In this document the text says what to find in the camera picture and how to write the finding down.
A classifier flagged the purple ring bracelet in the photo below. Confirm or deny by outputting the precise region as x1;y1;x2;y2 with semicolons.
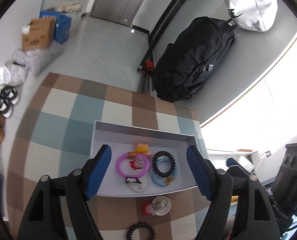
115;152;150;178

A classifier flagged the black spiral hair tie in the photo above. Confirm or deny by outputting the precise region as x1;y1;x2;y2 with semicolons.
151;150;177;178
126;221;156;240

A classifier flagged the clear plastic ring bracelet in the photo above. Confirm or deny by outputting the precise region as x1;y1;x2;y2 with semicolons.
126;171;152;194

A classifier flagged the orange pink duck toy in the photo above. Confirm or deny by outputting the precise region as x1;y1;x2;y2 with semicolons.
127;143;153;159

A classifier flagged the grey open cardboard box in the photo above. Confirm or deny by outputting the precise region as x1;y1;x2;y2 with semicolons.
90;121;197;197

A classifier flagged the red white round case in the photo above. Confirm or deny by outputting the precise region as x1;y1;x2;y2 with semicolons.
141;196;171;217

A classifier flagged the checkered tablecloth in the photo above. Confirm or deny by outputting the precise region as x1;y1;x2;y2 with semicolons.
6;73;209;239

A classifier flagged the black tripod stand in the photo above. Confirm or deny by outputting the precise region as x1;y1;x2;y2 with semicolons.
137;0;187;94

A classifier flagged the black backpack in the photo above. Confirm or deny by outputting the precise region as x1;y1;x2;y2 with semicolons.
152;16;236;102

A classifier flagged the black white sneaker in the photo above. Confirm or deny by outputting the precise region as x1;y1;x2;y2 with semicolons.
0;95;13;119
0;85;20;105

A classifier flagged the grey plastic parcel bag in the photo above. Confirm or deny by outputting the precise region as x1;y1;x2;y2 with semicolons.
12;41;63;76

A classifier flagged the blue cardboard box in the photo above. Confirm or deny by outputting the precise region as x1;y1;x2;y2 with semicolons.
39;10;71;44

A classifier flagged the brown cardboard box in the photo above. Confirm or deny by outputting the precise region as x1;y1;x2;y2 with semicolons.
21;17;56;51

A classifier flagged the beige cloth bag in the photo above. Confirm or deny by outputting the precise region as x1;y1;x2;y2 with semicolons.
56;2;83;13

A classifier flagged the white grey duffel bag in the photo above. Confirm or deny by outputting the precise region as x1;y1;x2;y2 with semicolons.
224;0;278;32

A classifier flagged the light blue ring bracelet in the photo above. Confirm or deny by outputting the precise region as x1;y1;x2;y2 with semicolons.
151;157;179;188

